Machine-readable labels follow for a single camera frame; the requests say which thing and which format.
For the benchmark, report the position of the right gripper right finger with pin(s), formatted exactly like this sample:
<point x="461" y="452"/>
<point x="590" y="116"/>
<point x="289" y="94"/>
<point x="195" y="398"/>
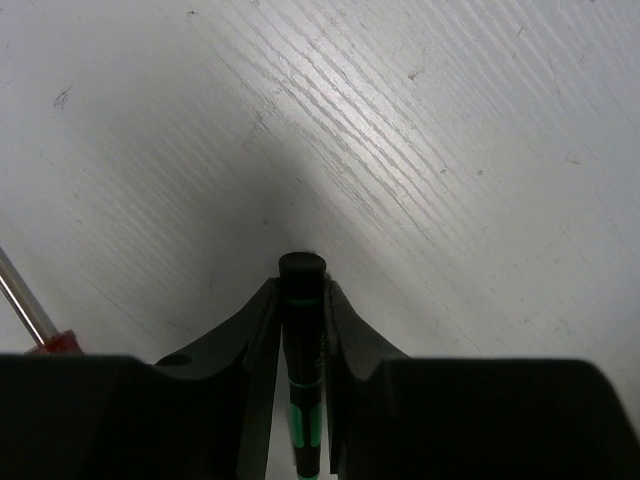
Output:
<point x="391" y="416"/>

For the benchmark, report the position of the blue red handled screwdriver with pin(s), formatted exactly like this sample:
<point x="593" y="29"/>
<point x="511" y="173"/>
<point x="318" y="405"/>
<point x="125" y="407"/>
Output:
<point x="47" y="338"/>

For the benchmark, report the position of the green black precision screwdriver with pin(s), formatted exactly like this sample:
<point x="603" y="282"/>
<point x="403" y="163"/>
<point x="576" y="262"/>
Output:
<point x="301" y="280"/>

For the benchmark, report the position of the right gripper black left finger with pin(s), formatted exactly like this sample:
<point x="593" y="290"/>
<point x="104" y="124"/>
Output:
<point x="202" y="412"/>

